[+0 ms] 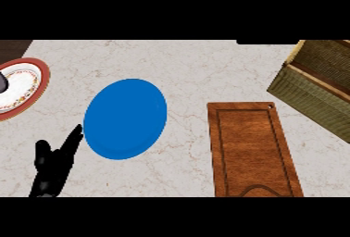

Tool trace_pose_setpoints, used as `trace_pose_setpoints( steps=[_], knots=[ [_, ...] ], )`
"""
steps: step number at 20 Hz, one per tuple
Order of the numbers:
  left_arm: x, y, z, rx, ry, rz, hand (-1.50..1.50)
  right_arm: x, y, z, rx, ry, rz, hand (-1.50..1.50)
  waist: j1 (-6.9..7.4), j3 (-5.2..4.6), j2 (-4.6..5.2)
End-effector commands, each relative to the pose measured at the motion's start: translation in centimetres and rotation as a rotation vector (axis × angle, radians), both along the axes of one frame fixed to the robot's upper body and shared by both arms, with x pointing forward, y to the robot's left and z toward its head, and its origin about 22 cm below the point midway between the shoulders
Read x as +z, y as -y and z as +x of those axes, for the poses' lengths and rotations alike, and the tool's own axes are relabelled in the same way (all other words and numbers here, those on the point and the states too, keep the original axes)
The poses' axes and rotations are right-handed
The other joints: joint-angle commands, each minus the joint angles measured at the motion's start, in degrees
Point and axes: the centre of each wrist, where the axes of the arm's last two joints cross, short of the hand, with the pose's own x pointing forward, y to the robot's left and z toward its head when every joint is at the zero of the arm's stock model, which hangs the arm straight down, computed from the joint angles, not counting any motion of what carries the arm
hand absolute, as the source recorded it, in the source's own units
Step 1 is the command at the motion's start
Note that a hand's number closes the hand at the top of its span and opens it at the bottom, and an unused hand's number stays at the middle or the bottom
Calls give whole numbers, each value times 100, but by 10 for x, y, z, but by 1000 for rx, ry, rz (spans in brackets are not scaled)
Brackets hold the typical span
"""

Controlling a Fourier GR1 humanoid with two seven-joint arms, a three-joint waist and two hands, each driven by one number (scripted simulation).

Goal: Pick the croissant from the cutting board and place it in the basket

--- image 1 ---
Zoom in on dark grey object on plate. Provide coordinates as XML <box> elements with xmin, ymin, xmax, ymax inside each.
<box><xmin>0</xmin><ymin>71</ymin><xmax>11</xmax><ymax>94</ymax></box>

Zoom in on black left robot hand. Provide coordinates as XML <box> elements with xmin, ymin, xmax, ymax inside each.
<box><xmin>29</xmin><ymin>123</ymin><xmax>85</xmax><ymax>198</ymax></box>

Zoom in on blue plate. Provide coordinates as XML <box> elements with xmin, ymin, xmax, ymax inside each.
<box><xmin>83</xmin><ymin>78</ymin><xmax>169</xmax><ymax>161</ymax></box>

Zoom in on brown wooden cutting board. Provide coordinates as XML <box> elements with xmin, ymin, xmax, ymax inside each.
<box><xmin>207</xmin><ymin>101</ymin><xmax>305</xmax><ymax>198</ymax></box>

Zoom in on white red-rimmed patterned plate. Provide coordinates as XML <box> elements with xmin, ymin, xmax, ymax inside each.
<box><xmin>0</xmin><ymin>56</ymin><xmax>52</xmax><ymax>122</ymax></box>

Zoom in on olive wicker basket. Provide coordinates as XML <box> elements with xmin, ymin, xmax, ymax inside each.
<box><xmin>266</xmin><ymin>39</ymin><xmax>350</xmax><ymax>144</ymax></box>

